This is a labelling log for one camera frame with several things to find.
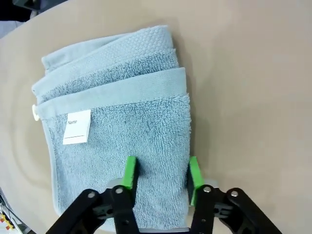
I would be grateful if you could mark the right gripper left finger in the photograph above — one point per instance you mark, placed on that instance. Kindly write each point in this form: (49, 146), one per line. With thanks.
(129, 170)

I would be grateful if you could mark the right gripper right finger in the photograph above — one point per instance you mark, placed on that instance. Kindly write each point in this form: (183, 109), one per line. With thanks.
(196, 175)

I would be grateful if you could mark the grey-blue terry towel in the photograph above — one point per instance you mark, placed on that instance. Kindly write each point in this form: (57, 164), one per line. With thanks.
(117, 97)

